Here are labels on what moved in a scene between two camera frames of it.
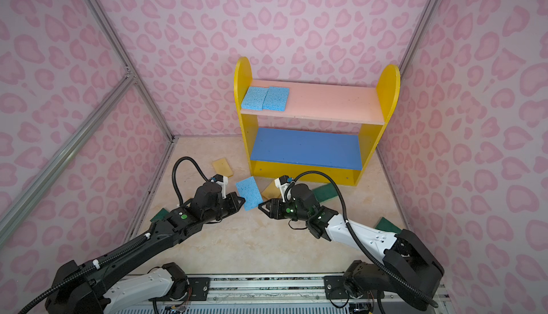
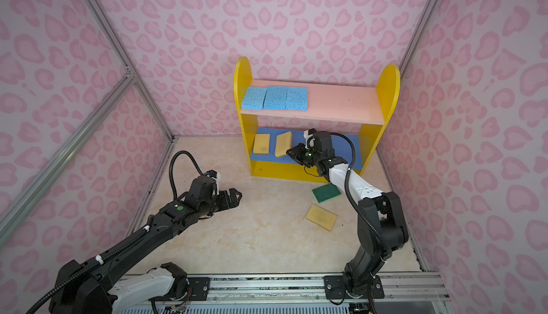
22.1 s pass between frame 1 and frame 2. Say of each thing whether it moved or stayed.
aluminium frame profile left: stayed
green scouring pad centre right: stayed
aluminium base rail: stayed
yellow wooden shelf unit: stayed
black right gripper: moved
